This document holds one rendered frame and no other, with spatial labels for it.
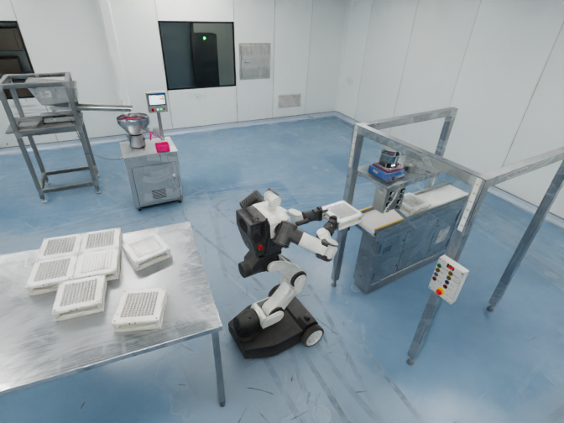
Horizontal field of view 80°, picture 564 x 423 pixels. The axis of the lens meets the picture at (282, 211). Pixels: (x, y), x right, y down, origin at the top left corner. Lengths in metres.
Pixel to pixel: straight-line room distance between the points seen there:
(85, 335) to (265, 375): 1.32
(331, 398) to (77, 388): 1.81
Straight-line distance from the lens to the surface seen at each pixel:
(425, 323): 2.71
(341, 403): 2.76
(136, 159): 4.41
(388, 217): 3.05
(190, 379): 2.85
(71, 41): 6.93
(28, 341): 2.28
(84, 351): 2.10
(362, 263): 3.28
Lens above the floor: 2.40
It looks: 32 degrees down
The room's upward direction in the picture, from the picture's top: 3 degrees clockwise
